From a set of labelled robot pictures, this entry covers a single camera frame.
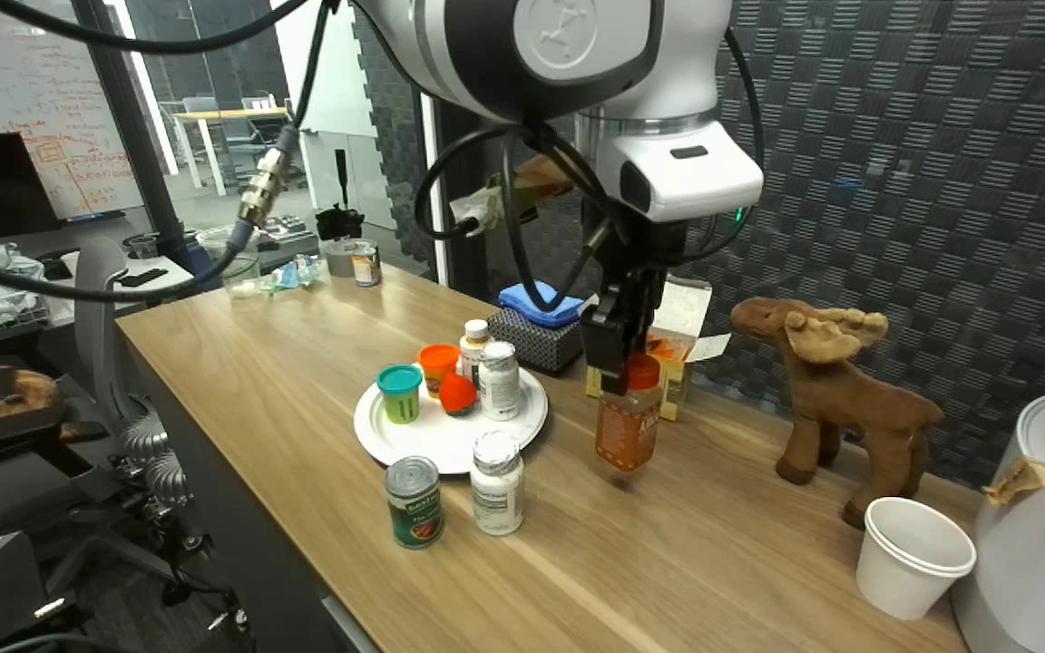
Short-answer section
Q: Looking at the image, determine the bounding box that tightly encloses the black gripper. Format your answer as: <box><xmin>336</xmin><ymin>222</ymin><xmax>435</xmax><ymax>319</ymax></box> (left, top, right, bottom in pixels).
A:
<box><xmin>576</xmin><ymin>214</ymin><xmax>686</xmax><ymax>400</ymax></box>

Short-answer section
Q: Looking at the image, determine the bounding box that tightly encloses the orange-lid spice jar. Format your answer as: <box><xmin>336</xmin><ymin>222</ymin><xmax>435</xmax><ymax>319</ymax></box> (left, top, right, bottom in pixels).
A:
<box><xmin>593</xmin><ymin>348</ymin><xmax>668</xmax><ymax>490</ymax></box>

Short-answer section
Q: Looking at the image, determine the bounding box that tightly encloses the orange-lid dough tub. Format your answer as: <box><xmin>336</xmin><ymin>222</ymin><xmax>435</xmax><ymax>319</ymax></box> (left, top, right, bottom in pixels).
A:
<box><xmin>414</xmin><ymin>341</ymin><xmax>464</xmax><ymax>394</ymax></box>

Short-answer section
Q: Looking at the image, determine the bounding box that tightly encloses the teal-lid dough tub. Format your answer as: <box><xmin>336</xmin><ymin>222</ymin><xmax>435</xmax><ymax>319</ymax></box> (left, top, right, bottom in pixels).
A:
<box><xmin>375</xmin><ymin>362</ymin><xmax>428</xmax><ymax>426</ymax></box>

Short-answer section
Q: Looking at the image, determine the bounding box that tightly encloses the white paper plate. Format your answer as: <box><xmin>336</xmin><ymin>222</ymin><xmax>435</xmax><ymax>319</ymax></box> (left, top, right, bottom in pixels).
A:
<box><xmin>351</xmin><ymin>360</ymin><xmax>555</xmax><ymax>477</ymax></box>

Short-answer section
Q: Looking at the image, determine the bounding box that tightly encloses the open yellow cardboard box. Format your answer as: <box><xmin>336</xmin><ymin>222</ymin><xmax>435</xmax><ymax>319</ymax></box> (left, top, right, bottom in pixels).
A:
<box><xmin>585</xmin><ymin>270</ymin><xmax>733</xmax><ymax>423</ymax></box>

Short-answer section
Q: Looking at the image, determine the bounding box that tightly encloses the folded blue cloth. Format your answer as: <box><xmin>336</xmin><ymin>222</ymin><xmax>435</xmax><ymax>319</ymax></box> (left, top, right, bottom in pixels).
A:
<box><xmin>498</xmin><ymin>275</ymin><xmax>586</xmax><ymax>333</ymax></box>

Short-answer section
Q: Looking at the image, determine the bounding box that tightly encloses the brown moose plush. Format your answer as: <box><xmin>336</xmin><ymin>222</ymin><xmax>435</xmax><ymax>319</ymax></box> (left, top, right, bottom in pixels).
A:
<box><xmin>729</xmin><ymin>298</ymin><xmax>946</xmax><ymax>532</ymax></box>

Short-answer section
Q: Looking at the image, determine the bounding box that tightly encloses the labelled tin can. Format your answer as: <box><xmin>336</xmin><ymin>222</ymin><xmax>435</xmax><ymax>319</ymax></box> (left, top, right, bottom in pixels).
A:
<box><xmin>349</xmin><ymin>244</ymin><xmax>386</xmax><ymax>291</ymax></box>

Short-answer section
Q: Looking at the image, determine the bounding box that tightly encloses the white paper cup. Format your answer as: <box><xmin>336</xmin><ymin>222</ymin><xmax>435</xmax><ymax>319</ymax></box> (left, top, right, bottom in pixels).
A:
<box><xmin>851</xmin><ymin>494</ymin><xmax>980</xmax><ymax>623</ymax></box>

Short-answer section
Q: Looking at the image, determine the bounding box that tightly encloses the white side desk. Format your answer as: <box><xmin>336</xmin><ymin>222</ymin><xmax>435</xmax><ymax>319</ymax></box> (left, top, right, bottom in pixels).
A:
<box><xmin>48</xmin><ymin>251</ymin><xmax>208</xmax><ymax>326</ymax></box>

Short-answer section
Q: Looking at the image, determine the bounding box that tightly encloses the thin black cable loop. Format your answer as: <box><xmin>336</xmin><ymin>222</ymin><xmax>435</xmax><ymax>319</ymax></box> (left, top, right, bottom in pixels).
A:
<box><xmin>411</xmin><ymin>21</ymin><xmax>769</xmax><ymax>314</ymax></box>

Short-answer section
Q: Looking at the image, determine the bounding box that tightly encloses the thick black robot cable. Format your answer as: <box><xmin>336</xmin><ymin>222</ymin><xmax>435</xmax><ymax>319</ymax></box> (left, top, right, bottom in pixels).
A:
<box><xmin>0</xmin><ymin>0</ymin><xmax>345</xmax><ymax>305</ymax></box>

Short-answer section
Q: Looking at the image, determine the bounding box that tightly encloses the grey metal post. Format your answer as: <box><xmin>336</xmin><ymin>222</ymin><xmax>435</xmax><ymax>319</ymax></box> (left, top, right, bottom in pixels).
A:
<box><xmin>69</xmin><ymin>229</ymin><xmax>131</xmax><ymax>419</ymax></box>

